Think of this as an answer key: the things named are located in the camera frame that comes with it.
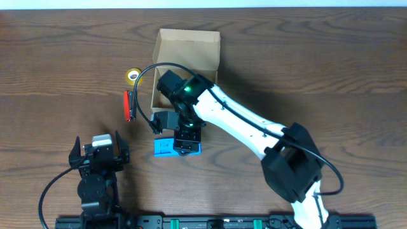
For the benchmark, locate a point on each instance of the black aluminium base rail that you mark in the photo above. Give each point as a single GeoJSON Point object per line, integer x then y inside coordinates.
{"type": "Point", "coordinates": [259, 222]}

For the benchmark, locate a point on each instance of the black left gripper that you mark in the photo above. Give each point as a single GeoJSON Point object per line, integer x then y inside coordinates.
{"type": "Point", "coordinates": [76, 159]}

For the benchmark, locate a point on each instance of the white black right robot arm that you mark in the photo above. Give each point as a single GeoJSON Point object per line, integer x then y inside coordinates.
{"type": "Point", "coordinates": [290, 161]}

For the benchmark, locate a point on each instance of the blue plastic block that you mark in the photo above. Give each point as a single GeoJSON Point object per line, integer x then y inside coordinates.
{"type": "Point", "coordinates": [165, 147]}

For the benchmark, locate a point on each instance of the yellow clear tape roll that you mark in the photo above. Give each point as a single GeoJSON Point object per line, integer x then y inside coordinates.
{"type": "Point", "coordinates": [132, 75]}

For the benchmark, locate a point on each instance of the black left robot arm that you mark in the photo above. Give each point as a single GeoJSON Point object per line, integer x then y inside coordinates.
{"type": "Point", "coordinates": [99, 195]}

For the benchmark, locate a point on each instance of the brown cardboard box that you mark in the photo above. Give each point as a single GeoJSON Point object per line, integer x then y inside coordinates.
{"type": "Point", "coordinates": [196, 50]}

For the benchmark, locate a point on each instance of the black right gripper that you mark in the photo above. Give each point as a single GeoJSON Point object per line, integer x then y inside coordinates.
{"type": "Point", "coordinates": [182, 142]}

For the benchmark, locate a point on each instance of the red and black stapler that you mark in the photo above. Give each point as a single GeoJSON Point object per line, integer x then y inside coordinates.
{"type": "Point", "coordinates": [129, 106]}

